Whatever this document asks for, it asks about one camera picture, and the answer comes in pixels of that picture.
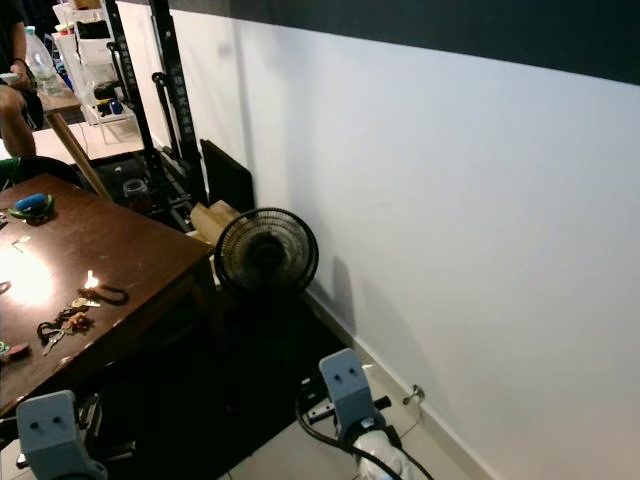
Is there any dark floor mat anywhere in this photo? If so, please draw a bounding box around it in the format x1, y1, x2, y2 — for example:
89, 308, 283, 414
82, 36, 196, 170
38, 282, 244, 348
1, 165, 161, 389
110, 290, 366, 480

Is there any black round fan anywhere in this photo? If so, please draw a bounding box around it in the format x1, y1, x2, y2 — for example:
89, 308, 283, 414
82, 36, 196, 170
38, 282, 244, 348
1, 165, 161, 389
214, 206, 321, 297

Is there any dark brown wooden table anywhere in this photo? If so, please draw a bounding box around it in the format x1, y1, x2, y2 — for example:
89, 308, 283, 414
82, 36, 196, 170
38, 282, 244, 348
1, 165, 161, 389
0, 174, 223, 419

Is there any black leaning panel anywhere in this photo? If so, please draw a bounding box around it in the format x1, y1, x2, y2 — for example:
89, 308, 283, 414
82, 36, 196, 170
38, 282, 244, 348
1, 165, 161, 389
199, 139, 257, 214

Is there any clear glass jar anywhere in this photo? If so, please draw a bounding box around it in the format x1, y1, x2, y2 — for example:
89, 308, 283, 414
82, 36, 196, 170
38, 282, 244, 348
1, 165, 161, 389
122, 178, 153, 207

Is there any black chair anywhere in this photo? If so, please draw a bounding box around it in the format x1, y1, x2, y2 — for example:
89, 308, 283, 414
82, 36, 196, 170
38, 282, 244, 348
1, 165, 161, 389
0, 154, 88, 193

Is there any small table with wooden legs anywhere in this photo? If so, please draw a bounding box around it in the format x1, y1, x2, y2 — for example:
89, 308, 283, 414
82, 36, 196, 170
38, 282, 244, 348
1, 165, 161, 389
40, 90, 113, 201

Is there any seated person in dark clothes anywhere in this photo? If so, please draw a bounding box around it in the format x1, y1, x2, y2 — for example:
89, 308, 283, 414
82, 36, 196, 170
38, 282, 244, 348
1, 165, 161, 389
0, 0, 53, 161

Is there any black metal rack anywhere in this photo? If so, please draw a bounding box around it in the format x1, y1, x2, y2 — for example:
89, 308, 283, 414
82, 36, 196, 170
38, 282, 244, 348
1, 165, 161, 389
102, 0, 213, 233

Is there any clear plastic water bottle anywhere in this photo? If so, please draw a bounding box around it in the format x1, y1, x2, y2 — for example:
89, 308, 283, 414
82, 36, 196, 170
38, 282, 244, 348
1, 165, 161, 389
24, 27, 67, 99

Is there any white storage shelf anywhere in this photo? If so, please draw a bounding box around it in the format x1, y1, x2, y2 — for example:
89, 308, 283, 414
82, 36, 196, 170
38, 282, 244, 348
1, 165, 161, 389
52, 0, 147, 129

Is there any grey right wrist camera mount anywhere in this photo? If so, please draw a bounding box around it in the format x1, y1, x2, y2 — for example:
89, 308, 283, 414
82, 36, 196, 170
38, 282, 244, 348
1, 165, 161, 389
317, 347, 392, 441

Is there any black strap loop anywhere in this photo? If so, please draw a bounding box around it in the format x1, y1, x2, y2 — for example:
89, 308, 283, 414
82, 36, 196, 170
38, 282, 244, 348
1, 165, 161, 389
87, 286, 132, 307

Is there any blue and green keychain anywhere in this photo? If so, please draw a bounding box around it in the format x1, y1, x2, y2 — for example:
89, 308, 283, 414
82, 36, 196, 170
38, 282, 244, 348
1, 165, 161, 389
7, 191, 57, 223

